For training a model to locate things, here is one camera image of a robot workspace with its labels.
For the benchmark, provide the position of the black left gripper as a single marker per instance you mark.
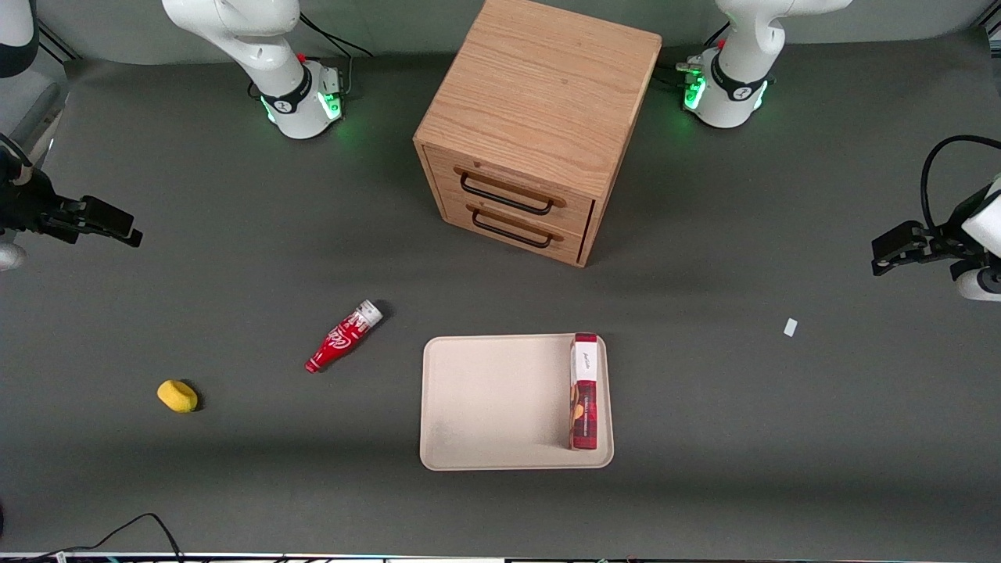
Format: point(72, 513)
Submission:
point(941, 238)

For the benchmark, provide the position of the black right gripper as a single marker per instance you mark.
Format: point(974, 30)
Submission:
point(30, 208)

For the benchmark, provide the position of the red coke bottle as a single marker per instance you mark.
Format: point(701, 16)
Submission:
point(340, 338)

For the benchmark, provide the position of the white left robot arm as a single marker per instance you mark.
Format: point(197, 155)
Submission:
point(743, 47)

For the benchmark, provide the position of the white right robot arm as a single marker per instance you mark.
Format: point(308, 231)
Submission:
point(266, 47)

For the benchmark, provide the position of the beige plastic tray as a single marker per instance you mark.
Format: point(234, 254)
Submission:
point(493, 407)

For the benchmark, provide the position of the small white paper scrap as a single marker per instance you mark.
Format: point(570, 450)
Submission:
point(791, 327)

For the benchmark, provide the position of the yellow sponge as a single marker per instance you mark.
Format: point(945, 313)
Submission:
point(177, 396)

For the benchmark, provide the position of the red biscuit box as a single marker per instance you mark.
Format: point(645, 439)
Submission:
point(584, 391)

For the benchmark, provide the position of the wooden two-drawer cabinet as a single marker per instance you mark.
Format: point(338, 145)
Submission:
point(539, 86)

